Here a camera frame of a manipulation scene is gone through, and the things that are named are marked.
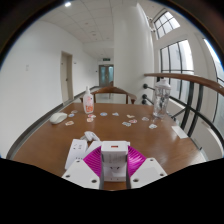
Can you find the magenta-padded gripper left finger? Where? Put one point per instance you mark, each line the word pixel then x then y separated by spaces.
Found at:
pixel 81 173

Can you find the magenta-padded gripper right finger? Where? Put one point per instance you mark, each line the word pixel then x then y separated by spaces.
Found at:
pixel 146 172

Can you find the white charger block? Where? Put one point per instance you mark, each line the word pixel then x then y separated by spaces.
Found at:
pixel 114 153

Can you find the small colourful sticker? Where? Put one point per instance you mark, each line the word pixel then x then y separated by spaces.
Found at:
pixel 91 116
pixel 152 126
pixel 69 123
pixel 115 114
pixel 145 118
pixel 126 124
pixel 103 114
pixel 132 121
pixel 71 115
pixel 130 116
pixel 74 111
pixel 90 119

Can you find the white paper card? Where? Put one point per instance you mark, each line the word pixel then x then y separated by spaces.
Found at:
pixel 180 132

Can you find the white computer mouse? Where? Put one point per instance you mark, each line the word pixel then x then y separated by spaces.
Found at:
pixel 58 118

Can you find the white orange-labelled squeeze bottle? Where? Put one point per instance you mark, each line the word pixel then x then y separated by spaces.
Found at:
pixel 88 105

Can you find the clear plastic shaker bottle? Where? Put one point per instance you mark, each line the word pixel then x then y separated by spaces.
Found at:
pixel 162 100

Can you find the brown wooden chair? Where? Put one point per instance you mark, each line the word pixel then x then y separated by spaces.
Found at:
pixel 113 90

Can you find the beige room door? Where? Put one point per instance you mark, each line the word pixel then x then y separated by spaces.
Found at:
pixel 66 78

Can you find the glazed double door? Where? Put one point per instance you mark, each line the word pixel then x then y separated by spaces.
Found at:
pixel 106 76

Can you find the wood-topped black railing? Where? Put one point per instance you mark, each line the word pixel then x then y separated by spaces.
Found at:
pixel 186 79

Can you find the green exit sign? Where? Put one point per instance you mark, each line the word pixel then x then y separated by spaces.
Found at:
pixel 106 59

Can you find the tall black-framed window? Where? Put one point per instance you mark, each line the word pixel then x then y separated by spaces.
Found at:
pixel 176 56

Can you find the arched upper window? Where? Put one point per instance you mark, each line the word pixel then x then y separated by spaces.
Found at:
pixel 165 23

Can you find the round ceiling light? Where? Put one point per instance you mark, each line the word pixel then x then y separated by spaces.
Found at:
pixel 67 4

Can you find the large glass window wall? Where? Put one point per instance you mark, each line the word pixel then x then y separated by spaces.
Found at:
pixel 218 100

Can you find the white wall switch plate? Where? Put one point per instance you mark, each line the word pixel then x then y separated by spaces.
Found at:
pixel 26 67

